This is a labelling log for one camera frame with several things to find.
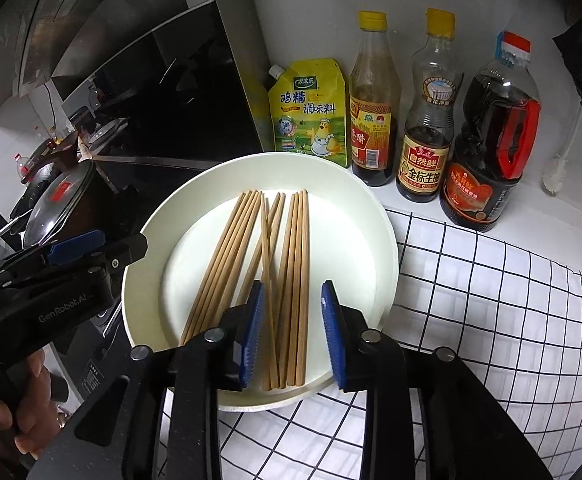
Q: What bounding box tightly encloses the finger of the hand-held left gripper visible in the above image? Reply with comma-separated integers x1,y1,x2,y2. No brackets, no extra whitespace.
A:
102,232,150,275
0,229,108,286

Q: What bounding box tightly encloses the dark cooking pot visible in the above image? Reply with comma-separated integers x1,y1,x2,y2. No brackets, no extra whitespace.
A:
21,160,139,261

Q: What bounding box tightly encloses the person's left hand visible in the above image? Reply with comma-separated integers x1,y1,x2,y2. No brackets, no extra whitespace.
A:
0,350,68,461

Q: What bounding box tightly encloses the yellow seasoning pouch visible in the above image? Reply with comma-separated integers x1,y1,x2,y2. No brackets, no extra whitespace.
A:
268,57,352,168

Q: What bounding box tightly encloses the white round bowl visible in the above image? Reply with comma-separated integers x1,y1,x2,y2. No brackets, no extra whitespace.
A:
121,153,400,413

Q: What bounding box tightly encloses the black range hood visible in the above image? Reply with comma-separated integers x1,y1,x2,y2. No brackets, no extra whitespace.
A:
0,0,266,161

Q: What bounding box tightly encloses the yellow-capped vinegar bottle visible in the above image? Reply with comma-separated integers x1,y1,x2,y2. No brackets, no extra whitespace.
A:
349,10,398,188

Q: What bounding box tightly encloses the yellow-capped clear soy sauce bottle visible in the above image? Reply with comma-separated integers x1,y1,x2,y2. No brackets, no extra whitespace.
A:
396,7,458,204

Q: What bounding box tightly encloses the large red-capped soy sauce jug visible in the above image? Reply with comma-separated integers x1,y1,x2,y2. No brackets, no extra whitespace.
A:
439,30,542,235

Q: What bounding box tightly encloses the white dish brush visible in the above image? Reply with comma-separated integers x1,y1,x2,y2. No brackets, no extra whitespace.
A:
543,105,582,193

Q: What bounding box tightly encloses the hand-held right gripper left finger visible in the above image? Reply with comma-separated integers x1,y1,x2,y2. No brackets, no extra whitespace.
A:
23,280,264,480

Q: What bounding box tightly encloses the pile of wooden chopsticks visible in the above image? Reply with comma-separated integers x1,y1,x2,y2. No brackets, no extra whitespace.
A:
178,189,312,392

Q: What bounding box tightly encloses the white black-grid table mat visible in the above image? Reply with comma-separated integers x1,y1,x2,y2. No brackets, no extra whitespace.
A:
216,207,582,480

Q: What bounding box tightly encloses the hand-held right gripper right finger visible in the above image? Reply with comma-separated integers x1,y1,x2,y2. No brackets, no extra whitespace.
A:
321,281,556,480

